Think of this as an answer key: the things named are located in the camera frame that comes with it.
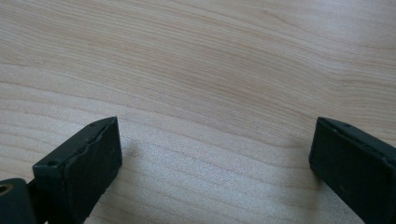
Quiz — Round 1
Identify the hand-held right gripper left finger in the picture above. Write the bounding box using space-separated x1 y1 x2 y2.
32 115 123 224

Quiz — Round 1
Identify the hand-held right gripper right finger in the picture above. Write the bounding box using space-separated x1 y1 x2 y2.
308 116 396 224

